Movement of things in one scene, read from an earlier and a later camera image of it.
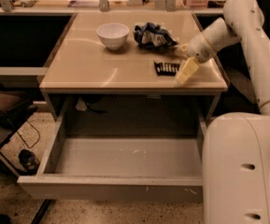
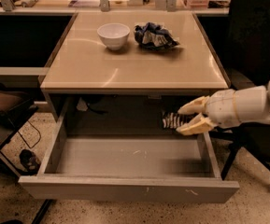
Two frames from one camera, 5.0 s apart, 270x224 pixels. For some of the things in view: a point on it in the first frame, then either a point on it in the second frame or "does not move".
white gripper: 198,49 → 221,107
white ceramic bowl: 113,35 does not move
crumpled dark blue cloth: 153,35 does not move
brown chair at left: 5,110 does not move
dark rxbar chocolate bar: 166,68 → 171,119
